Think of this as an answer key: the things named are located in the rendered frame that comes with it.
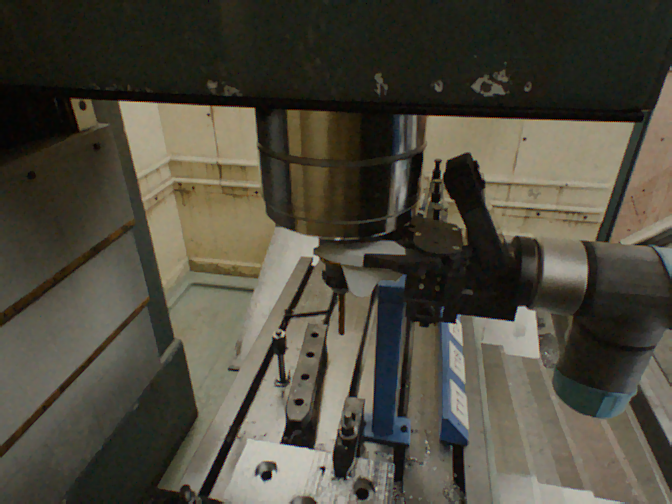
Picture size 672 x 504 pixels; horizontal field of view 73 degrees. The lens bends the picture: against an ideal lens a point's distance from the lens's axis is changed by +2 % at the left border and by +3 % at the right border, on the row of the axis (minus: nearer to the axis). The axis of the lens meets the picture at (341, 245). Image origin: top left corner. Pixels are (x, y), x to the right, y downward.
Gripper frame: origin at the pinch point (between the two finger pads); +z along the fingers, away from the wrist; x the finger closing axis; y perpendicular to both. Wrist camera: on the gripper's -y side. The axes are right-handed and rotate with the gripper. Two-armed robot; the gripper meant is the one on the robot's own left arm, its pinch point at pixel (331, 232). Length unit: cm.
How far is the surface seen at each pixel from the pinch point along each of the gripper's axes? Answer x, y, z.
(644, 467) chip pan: 35, 69, -64
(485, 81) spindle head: -12.5, -17.7, -11.6
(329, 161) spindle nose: -7.8, -10.5, -1.4
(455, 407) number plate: 18, 43, -19
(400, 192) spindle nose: -5.2, -7.3, -7.0
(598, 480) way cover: 24, 63, -50
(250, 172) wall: 101, 34, 50
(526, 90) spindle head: -12.5, -17.3, -13.9
